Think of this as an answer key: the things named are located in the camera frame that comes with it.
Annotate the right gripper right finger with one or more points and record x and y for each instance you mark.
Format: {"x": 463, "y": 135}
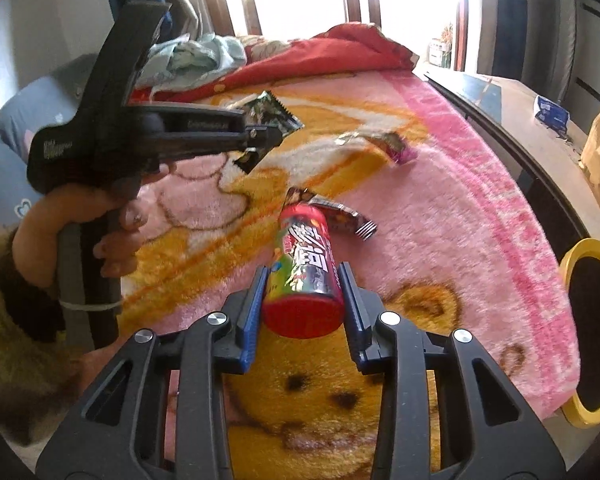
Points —
{"x": 448, "y": 411}

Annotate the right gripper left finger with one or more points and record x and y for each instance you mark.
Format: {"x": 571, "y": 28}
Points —
{"x": 156, "y": 410}

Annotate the black green snack packet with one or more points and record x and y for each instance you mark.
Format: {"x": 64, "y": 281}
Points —
{"x": 268, "y": 122}

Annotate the red cap snack can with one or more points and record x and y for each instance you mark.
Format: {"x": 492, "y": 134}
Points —
{"x": 303, "y": 298}

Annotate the left fuzzy sleeve forearm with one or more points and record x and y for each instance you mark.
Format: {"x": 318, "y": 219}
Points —
{"x": 39, "y": 375}

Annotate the yellow rim trash bin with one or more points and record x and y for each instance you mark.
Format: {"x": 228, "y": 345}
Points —
{"x": 580, "y": 271}

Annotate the left hand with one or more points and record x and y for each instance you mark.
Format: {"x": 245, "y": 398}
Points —
{"x": 35, "y": 244}

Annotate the light blue cloth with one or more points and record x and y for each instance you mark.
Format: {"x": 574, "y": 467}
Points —
{"x": 183, "y": 63}

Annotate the grey blue pillow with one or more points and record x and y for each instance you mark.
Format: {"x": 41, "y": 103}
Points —
{"x": 48, "y": 101}

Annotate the pink cartoon blanket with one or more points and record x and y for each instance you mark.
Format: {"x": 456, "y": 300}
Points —
{"x": 457, "y": 245}

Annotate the brown candy wrapper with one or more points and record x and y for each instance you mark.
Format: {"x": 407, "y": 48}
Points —
{"x": 339, "y": 217}

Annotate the red quilt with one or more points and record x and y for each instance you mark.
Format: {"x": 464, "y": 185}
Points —
{"x": 345, "y": 48}

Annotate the purple green candy wrapper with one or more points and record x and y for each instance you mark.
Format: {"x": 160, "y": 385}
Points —
{"x": 394, "y": 146}

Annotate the white coffee table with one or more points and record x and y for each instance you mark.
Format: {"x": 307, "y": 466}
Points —
{"x": 544, "y": 166}

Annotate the blue tissue pack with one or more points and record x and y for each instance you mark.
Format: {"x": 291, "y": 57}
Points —
{"x": 551, "y": 115}

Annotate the grey standing air conditioner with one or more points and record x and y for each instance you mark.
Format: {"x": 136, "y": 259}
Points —
{"x": 550, "y": 47}

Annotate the dark blue curtain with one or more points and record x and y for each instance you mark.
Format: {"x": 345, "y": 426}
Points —
{"x": 510, "y": 38}

